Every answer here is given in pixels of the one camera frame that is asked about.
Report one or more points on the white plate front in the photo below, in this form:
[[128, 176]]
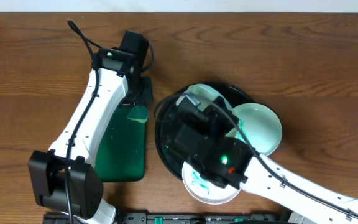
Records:
[[203, 190]]

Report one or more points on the rectangular green tray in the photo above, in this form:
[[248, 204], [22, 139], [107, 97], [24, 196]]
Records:
[[121, 153]]

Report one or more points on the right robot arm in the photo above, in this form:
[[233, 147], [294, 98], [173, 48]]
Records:
[[225, 150]]

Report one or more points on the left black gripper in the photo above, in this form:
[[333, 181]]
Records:
[[145, 90]]

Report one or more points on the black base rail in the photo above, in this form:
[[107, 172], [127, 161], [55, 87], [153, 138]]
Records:
[[142, 218]]

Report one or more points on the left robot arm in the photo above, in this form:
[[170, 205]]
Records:
[[64, 178]]

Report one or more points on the dark green sponge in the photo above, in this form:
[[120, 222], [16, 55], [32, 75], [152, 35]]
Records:
[[138, 113]]

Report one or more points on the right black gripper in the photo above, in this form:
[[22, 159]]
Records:
[[222, 115]]

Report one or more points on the round black serving tray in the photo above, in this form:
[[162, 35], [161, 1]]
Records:
[[234, 95]]

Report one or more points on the light green plate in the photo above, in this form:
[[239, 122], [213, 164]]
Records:
[[207, 92], [260, 125]]

